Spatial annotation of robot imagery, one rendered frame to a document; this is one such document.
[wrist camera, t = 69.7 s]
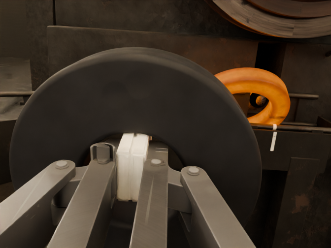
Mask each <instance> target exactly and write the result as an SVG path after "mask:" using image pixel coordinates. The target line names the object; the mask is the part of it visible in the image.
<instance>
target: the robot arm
mask: <svg viewBox="0 0 331 248"><path fill-rule="evenodd" d="M90 151H91V161H90V163H89V165H88V166H83V167H75V163H74V162H73V161H70V160H59V161H55V162H53V163H51V164H50V165H49V166H47V167H46V168H45V169H44V170H42V171H41V172H40V173H38V174H37V175H36V176H35V177H33V178H32V179H31V180H29V181H28V182H27V183H26V184H24V185H23V186H22V187H20V188H19V189H18V190H17V191H15V192H14V193H13V194H11V195H10V196H9V197H8V198H6V199H5V200H4V201H2V202H1V203H0V248H45V247H46V246H47V245H48V246H47V248H103V247H104V243H105V239H106V235H107V232H108V229H109V225H110V221H111V217H112V214H113V210H114V206H115V203H116V199H118V201H129V200H132V201H133V202H137V206H136V212H135V217H134V223H133V229H132V236H131V242H130V248H167V208H171V209H174V210H177V214H178V217H179V220H180V222H181V225H182V227H183V230H184V232H185V235H186V237H187V240H188V242H189V245H190V247H191V248H256V247H255V245H254V244H253V242H252V241H251V239H250V238H249V236H248V235H247V233H246V232H245V230H244V229H243V227H242V226H241V224H240V223H239V221H238V220H237V218H236V217H235V215H234V214H233V212H232V211H231V209H230V208H229V206H228V205H227V203H226V202H225V200H224V199H223V197H222V196H221V194H220V193H219V191H218V190H217V188H216V187H215V185H214V184H213V182H212V181H211V179H210V178H209V176H208V175H207V173H206V172H205V171H204V170H203V169H201V168H199V167H195V166H187V167H184V168H182V170H181V172H179V171H175V170H173V169H171V168H170V167H169V165H168V145H167V144H165V143H164V142H162V141H156V140H152V137H151V136H149V135H145V134H141V133H132V132H128V133H123V136H122V139H108V140H106V141H105V142H99V143H95V144H93V145H92V146H91V147H90ZM48 243H49V244H48Z"/></svg>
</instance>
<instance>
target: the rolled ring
mask: <svg viewBox="0 0 331 248"><path fill-rule="evenodd" d="M215 77H216V78H218V79H219V80H220V81H221V82H222V83H223V84H224V85H225V86H226V87H227V89H228V90H229V91H230V92H231V93H232V94H234V93H257V94H260V95H263V96H265V97H266V98H267V99H268V100H269V103H268V105H267V106H266V107H265V109H263V110H262V111H261V112H259V113H258V114H256V115H254V116H252V117H249V118H247V119H248V121H249V122H250V123H260V124H280V123H282V122H283V120H284V119H285V118H286V116H287V114H288V112H289V109H290V98H289V95H288V91H287V88H286V86H285V84H284V82H283V81H282V80H281V79H280V78H279V77H278V76H276V75H275V74H273V73H271V72H269V71H267V70H263V69H259V68H251V67H243V68H235V69H230V70H226V71H223V72H220V73H218V74H216V75H215Z"/></svg>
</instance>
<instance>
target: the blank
mask: <svg viewBox="0 0 331 248"><path fill-rule="evenodd" d="M128 132H132V133H141V134H145V135H149V136H152V137H154V138H157V139H159V140H160V141H162V142H164V143H165V144H167V145H168V146H169V147H170V148H171V149H172V150H173V151H174V152H175V153H176V154H177V156H178V157H179V159H180V161H181V163H182V165H183V168H184V167H187V166H195V167H199V168H201V169H203V170H204V171H205V172H206V173H207V175H208V176H209V178H210V179H211V181H212V182H213V184H214V185H215V187H216V188H217V190H218V191H219V193H220V194H221V196H222V197H223V199H224V200H225V202H226V203H227V205H228V206H229V208H230V209H231V211H232V212H233V214H234V215H235V217H236V218H237V220H238V221H239V223H240V224H241V226H242V227H243V228H244V227H245V225H246V224H247V222H248V221H249V219H250V217H251V215H252V213H253V210H254V208H255V205H256V202H257V199H258V196H259V193H260V188H261V181H262V161H261V154H260V149H259V145H258V142H257V139H256V136H255V134H254V131H253V129H252V127H251V125H250V123H249V121H248V119H247V117H246V116H245V114H244V112H243V111H242V109H241V107H240V106H239V104H238V102H237V101H236V99H235V98H234V96H233V95H232V93H231V92H230V91H229V90H228V89H227V87H226V86H225V85H224V84H223V83H222V82H221V81H220V80H219V79H218V78H216V77H215V76H214V75H213V74H212V73H210V72H209V71H208V70H206V69H205V68H203V67H202V66H200V65H199V64H197V63H195V62H193V61H191V60H189V59H187V58H185V57H183V56H180V55H178V54H175V53H171V52H168V51H164V50H160V49H154V48H146V47H123V48H115V49H110V50H106V51H102V52H98V53H95V54H93V55H90V56H88V57H85V58H83V59H81V60H79V61H77V62H75V63H73V64H71V65H69V66H67V67H65V68H64V69H62V70H60V71H58V72H57V73H55V74H54V75H52V76H51V77H50V78H48V79H47V80H46V81H45V82H44V83H43V84H41V85H40V86H39V87H38V88H37V89H36V90H35V92H34V93H33V94H32V95H31V97H30V98H29V99H28V101H27V102H26V103H25V105H24V107H23V108H22V110H21V112H20V114H19V116H18V118H17V121H16V123H15V126H14V130H13V133H12V137H11V142H10V150H9V167H10V174H11V180H12V184H13V187H14V190H15V191H17V190H18V189H19V188H20V187H22V186H23V185H24V184H26V183H27V182H28V181H29V180H31V179H32V178H33V177H35V176H36V175H37V174H38V173H40V172H41V171H42V170H44V169H45V168H46V167H47V166H49V165H50V164H51V163H53V162H55V161H59V160H70V161H73V162H74V163H75V167H83V166H88V165H89V163H90V161H91V151H90V147H91V146H92V145H93V144H95V143H99V142H100V141H102V140H104V139H105V138H107V137H110V136H112V135H116V134H120V133H128ZM136 206H137V202H133V201H132V200H129V201H118V199H116V203H115V206H114V210H113V214H112V217H111V221H110V225H109V229H108V232H107V235H106V239H105V243H104V247H103V248H130V242H131V236H132V229H133V223H134V217H135V212H136ZM167 248H191V247H190V245H189V242H188V240H187V237H186V235H185V232H184V230H183V227H182V225H181V222H180V220H179V217H178V214H177V210H174V209H171V208H167Z"/></svg>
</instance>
